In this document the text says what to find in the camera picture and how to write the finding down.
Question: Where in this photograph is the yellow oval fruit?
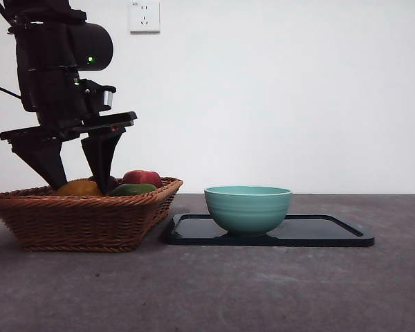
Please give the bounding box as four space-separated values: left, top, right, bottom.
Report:
55 178 103 197

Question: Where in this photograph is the teal ribbed bowl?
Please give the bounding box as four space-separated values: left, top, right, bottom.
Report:
204 185 294 238

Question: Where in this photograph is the dark purple round fruit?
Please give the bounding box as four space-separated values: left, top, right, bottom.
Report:
86 174 120 193

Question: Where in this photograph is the red round fruit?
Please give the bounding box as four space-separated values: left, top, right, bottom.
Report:
122 169 163 189

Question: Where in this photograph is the green oval fruit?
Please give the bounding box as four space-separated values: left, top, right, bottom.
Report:
109 183 159 197

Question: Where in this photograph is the brown wicker basket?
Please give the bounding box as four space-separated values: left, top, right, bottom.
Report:
0 177 185 252

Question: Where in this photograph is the dark rectangular tray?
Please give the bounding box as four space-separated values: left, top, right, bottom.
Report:
163 213 376 248

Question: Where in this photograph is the black cable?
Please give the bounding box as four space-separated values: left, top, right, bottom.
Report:
0 85 25 122

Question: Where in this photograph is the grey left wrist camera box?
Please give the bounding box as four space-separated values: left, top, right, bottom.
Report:
76 78 117 114

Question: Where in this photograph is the white wall socket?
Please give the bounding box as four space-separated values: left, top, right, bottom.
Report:
129 1 161 35

